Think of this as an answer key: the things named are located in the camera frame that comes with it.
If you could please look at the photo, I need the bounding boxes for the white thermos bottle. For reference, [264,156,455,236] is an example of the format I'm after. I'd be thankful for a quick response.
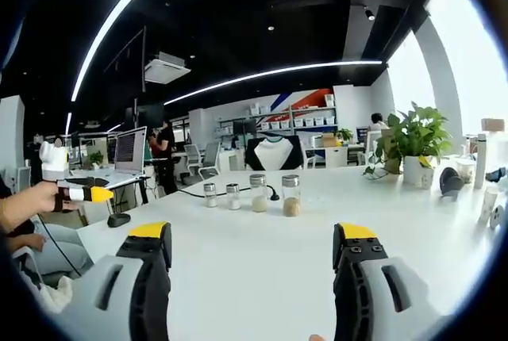
[473,132,489,190]

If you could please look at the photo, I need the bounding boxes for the open silver laptop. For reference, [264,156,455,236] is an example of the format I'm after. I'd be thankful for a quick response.
[67,126,152,191]

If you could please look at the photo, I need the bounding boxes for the shelf of white storage bins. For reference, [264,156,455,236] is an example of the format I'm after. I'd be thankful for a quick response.
[215,94,339,148]

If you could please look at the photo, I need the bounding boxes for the person's left hand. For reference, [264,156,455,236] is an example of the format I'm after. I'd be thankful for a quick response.
[33,180,81,215]

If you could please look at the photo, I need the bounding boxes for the person's legs in jeans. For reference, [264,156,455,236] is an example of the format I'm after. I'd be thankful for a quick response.
[6,220,95,279]

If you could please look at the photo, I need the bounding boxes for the chair with white black shirt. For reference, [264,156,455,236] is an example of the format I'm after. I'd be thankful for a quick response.
[244,136,306,172]

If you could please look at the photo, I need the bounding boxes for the white game controller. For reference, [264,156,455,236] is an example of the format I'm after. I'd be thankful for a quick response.
[489,205,506,231]

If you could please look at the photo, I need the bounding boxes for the black table cable with plug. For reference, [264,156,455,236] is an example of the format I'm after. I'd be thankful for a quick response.
[174,184,281,203]

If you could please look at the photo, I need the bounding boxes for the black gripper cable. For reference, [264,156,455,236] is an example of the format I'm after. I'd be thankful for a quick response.
[36,213,85,279]

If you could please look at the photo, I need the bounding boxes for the white paper cup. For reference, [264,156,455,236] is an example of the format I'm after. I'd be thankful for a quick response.
[477,186,501,226]

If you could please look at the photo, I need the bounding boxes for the white cloth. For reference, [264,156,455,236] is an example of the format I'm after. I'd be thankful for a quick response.
[38,274,75,315]

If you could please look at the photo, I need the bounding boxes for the ceiling air conditioner unit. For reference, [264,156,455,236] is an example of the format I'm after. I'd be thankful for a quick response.
[143,51,192,85]

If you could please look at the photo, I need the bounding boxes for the black desk mouse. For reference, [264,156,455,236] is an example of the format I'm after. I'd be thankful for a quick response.
[107,213,132,228]

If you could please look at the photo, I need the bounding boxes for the green plant in white pot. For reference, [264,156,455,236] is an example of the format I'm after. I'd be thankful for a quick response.
[361,101,454,190]

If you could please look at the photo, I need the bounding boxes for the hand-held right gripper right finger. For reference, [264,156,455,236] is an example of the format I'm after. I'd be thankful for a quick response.
[332,221,450,341]

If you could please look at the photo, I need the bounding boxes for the clear plastic jar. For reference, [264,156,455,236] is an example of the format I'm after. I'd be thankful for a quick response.
[455,158,477,186]

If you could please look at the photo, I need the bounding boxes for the black headphones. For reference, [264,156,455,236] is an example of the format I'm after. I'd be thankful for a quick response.
[439,166,466,201]

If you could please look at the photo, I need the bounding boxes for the long ceiling light strip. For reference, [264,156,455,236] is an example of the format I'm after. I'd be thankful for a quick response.
[70,0,179,102]

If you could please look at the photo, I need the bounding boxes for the tall seasoning bottle white grains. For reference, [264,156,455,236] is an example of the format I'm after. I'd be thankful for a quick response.
[248,173,268,213]

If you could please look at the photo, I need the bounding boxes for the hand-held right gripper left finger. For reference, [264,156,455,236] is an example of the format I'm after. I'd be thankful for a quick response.
[59,220,174,341]

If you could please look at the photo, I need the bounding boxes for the cardboard box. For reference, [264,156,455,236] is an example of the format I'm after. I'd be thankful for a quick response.
[480,117,506,133]

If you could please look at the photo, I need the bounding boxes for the small green potted plant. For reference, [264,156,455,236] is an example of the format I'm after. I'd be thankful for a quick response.
[334,127,355,147]

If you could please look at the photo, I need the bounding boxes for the short ceiling light strip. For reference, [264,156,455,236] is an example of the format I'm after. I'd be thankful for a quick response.
[163,59,384,106]

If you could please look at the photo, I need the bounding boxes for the grey office chair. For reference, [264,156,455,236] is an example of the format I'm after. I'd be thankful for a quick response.
[197,141,221,181]
[179,143,202,184]

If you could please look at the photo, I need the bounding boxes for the tall seasoning bottle brown grains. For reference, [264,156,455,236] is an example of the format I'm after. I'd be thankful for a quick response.
[281,174,302,218]

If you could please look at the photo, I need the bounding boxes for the small seasoning bottle white powder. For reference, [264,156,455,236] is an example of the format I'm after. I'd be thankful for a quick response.
[225,182,242,211]
[202,182,217,209]

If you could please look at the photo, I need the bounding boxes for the black monitor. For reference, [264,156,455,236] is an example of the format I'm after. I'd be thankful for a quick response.
[136,103,165,125]

